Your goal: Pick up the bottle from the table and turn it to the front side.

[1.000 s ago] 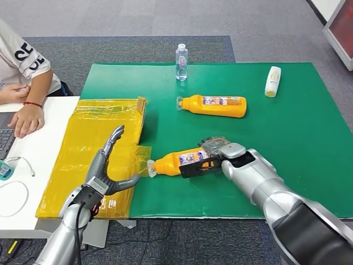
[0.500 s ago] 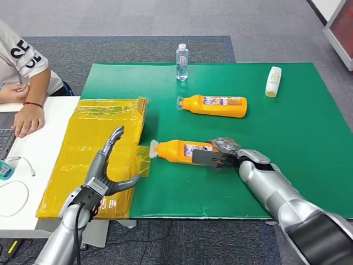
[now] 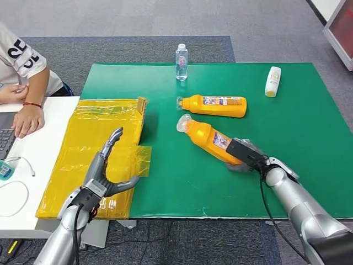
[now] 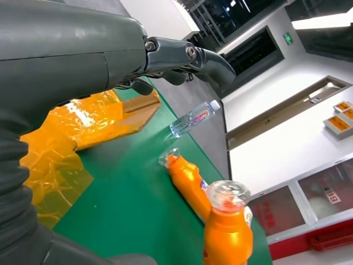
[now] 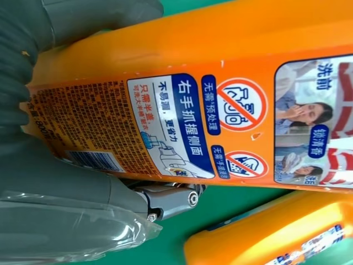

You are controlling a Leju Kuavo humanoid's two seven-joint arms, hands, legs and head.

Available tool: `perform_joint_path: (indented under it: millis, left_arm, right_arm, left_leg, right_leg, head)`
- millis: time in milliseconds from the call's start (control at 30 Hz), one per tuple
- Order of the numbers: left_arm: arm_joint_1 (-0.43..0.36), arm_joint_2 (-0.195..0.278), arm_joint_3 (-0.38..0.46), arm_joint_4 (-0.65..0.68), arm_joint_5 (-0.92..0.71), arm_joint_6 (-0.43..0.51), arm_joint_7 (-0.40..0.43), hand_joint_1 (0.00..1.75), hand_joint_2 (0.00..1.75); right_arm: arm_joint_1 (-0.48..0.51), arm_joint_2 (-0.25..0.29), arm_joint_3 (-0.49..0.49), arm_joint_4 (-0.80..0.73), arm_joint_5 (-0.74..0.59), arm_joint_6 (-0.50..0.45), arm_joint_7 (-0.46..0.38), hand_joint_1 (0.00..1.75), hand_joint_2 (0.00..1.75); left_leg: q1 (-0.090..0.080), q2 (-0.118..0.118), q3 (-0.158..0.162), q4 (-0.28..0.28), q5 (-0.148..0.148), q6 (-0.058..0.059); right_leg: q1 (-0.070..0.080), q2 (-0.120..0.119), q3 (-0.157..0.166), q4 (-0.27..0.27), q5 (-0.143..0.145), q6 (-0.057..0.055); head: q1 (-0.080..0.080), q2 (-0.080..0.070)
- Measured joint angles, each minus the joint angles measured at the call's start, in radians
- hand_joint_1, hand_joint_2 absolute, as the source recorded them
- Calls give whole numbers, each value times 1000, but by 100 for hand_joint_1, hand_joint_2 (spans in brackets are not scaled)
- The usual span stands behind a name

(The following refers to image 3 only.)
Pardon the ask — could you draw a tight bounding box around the small white bottle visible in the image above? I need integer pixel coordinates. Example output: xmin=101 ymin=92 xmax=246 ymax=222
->
xmin=264 ymin=66 xmax=282 ymax=98

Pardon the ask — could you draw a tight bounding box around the white table foot bracket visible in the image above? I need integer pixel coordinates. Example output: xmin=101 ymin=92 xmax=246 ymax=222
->
xmin=115 ymin=219 xmax=137 ymax=229

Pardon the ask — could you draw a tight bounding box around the person's right hand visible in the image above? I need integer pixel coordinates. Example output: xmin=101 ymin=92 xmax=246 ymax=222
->
xmin=0 ymin=84 xmax=29 ymax=105

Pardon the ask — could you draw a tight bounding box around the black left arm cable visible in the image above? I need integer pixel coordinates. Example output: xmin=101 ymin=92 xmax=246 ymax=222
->
xmin=72 ymin=203 xmax=83 ymax=265

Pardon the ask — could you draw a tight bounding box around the white cable with plug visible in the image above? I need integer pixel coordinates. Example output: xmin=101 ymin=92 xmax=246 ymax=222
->
xmin=5 ymin=156 xmax=35 ymax=177

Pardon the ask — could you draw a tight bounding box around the dark laptop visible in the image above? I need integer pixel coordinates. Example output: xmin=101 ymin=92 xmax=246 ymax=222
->
xmin=0 ymin=111 xmax=17 ymax=161

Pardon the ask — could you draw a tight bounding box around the white framed red panel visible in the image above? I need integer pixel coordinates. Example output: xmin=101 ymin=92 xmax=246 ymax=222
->
xmin=323 ymin=0 xmax=353 ymax=72

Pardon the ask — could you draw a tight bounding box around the green table mat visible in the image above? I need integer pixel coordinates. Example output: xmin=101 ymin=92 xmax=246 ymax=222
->
xmin=80 ymin=62 xmax=353 ymax=219

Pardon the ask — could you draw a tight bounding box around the dark grey floor carpet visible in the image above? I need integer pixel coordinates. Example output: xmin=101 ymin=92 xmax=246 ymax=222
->
xmin=0 ymin=35 xmax=276 ymax=265

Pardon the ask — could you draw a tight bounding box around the person's left hand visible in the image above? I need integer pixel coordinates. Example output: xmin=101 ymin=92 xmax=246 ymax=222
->
xmin=11 ymin=104 xmax=45 ymax=139

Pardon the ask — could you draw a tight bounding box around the thin white looped cable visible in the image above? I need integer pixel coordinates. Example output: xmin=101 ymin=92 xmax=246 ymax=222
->
xmin=0 ymin=180 xmax=30 ymax=218

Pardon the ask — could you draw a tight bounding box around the person's hand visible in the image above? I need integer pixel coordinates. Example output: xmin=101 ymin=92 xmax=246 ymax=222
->
xmin=0 ymin=84 xmax=29 ymax=105
xmin=11 ymin=104 xmax=45 ymax=139

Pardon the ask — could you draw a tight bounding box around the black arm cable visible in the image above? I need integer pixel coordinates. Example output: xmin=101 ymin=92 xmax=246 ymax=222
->
xmin=72 ymin=203 xmax=83 ymax=265
xmin=259 ymin=157 xmax=309 ymax=265

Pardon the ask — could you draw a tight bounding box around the black power strip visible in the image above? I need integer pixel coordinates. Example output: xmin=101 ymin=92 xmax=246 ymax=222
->
xmin=5 ymin=237 xmax=22 ymax=257

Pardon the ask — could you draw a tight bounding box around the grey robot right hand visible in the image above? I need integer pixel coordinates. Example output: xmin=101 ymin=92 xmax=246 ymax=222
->
xmin=224 ymin=137 xmax=269 ymax=174

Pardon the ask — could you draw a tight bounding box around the yellow film wrapped cardboard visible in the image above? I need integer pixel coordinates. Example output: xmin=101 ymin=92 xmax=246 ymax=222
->
xmin=35 ymin=97 xmax=152 ymax=219

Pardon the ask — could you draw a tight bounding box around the person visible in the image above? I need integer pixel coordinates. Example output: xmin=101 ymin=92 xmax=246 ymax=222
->
xmin=0 ymin=22 xmax=75 ymax=140

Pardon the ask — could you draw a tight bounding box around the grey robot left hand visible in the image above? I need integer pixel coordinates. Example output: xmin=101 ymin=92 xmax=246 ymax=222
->
xmin=84 ymin=126 xmax=140 ymax=199

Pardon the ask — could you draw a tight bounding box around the white table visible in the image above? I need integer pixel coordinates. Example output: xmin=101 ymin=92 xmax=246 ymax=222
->
xmin=0 ymin=96 xmax=109 ymax=248

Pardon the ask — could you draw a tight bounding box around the teal device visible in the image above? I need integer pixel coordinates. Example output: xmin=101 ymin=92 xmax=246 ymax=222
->
xmin=0 ymin=160 xmax=14 ymax=181

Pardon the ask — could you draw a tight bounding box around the clear water bottle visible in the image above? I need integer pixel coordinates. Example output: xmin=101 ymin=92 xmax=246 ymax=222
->
xmin=175 ymin=43 xmax=189 ymax=82

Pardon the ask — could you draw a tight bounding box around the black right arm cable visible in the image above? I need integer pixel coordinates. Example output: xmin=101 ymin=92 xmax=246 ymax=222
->
xmin=259 ymin=157 xmax=309 ymax=265

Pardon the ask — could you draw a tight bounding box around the orange bottle with clear cap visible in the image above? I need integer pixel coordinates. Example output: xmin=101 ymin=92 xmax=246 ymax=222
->
xmin=176 ymin=94 xmax=247 ymax=119
xmin=176 ymin=113 xmax=243 ymax=166

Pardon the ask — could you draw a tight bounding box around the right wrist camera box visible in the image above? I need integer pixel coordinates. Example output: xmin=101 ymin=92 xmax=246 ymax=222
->
xmin=226 ymin=138 xmax=268 ymax=172

